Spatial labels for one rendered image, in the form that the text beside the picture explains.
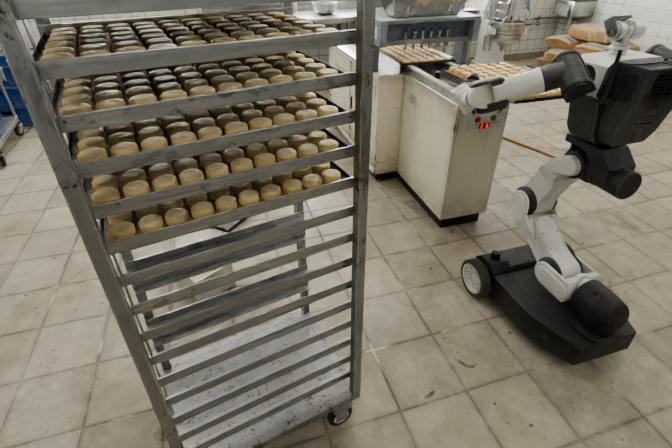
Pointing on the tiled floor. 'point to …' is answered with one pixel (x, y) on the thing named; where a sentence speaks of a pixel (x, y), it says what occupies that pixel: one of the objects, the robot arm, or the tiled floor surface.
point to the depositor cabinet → (387, 88)
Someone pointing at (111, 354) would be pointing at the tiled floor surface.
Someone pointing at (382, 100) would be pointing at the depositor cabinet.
